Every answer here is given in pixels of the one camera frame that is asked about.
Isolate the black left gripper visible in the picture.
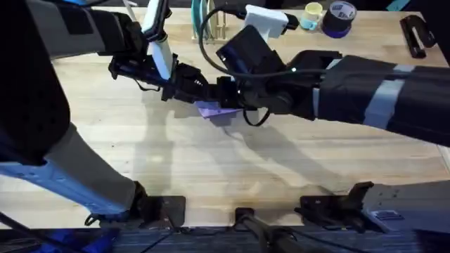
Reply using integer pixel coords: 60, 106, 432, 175
108, 52, 219, 105

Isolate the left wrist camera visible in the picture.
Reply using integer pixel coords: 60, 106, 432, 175
141, 0, 175, 81

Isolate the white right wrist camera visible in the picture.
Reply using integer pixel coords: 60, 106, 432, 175
243, 4, 300, 40

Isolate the black right wrist plate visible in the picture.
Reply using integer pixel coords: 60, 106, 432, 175
215, 24, 286, 80

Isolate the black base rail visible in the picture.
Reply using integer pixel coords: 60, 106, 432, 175
0, 224, 450, 253

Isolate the black camera stand pole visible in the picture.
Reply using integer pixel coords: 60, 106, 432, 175
233, 207, 319, 253

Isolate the wooden peg rack with plates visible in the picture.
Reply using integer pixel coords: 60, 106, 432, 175
191, 0, 230, 44

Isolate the yellow and teal cup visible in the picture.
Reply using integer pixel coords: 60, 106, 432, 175
300, 1, 323, 32

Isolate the dark tape roll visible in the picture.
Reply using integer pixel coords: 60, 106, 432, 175
321, 0, 359, 39

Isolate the black hand tool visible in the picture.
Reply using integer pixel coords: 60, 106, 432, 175
399, 14, 437, 59

